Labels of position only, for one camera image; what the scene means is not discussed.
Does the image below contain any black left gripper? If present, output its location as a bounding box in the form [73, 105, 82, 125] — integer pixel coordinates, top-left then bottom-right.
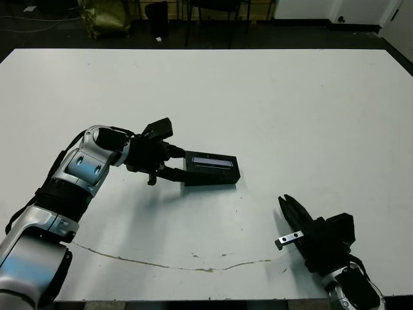
[124, 134, 188, 187]

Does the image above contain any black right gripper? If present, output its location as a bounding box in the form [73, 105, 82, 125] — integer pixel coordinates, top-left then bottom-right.
[274, 193, 351, 273]

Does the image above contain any black box lid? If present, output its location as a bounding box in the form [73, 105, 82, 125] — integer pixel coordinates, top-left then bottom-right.
[183, 150, 241, 187]

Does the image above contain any black waste bin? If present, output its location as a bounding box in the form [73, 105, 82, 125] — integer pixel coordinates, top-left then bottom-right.
[144, 1, 169, 39]

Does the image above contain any wooden shelving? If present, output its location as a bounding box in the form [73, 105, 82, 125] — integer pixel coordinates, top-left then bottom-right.
[135, 0, 277, 21]

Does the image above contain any black chair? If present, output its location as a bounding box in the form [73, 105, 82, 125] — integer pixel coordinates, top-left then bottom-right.
[184, 0, 252, 48]

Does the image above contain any yellowish plastic bag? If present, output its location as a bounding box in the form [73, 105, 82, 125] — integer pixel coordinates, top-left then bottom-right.
[79, 0, 132, 40]

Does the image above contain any white door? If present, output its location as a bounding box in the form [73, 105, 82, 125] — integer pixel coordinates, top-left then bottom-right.
[380, 0, 413, 78]

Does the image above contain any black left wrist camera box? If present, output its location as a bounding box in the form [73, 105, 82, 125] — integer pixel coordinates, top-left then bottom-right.
[141, 118, 174, 141]

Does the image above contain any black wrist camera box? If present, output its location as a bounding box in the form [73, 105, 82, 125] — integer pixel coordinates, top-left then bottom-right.
[141, 118, 174, 141]
[326, 212, 356, 249]

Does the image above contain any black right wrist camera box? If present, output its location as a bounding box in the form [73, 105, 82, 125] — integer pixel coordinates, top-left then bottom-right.
[326, 212, 356, 249]

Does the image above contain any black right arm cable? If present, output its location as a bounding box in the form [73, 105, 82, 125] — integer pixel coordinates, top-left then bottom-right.
[347, 254, 368, 282]

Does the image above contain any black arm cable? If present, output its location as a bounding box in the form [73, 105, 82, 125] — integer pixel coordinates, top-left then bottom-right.
[347, 254, 368, 282]
[5, 127, 135, 235]

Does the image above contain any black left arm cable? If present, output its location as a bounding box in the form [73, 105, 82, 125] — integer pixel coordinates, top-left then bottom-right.
[5, 127, 135, 235]

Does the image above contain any thin white cable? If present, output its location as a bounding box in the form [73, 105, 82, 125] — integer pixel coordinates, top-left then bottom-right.
[0, 12, 83, 33]

